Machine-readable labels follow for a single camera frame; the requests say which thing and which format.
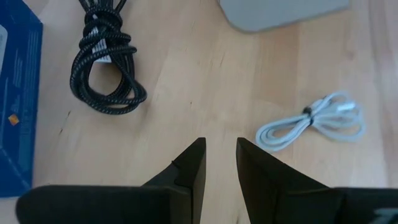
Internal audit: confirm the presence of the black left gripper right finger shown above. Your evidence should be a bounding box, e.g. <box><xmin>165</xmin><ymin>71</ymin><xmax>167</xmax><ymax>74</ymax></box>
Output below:
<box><xmin>235</xmin><ymin>137</ymin><xmax>398</xmax><ymax>224</ymax></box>

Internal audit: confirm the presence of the grey plastic bin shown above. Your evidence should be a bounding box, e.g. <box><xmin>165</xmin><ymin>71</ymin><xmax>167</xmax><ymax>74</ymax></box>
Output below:
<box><xmin>217</xmin><ymin>0</ymin><xmax>351</xmax><ymax>34</ymax></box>

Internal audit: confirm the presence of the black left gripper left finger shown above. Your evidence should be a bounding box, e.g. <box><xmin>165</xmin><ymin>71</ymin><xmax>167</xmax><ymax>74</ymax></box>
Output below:
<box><xmin>15</xmin><ymin>137</ymin><xmax>207</xmax><ymax>224</ymax></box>

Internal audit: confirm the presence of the white USB cable bundle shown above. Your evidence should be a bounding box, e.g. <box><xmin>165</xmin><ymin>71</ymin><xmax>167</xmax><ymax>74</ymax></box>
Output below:
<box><xmin>255</xmin><ymin>90</ymin><xmax>367</xmax><ymax>153</ymax></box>

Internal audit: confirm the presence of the black braided cable bundle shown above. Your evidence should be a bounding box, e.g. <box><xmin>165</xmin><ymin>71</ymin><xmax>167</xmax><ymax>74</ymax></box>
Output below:
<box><xmin>69</xmin><ymin>0</ymin><xmax>148</xmax><ymax>116</ymax></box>

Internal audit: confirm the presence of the blue cardboard box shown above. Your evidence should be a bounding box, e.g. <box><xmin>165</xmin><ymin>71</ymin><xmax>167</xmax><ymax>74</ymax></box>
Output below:
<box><xmin>0</xmin><ymin>0</ymin><xmax>44</xmax><ymax>198</ymax></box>

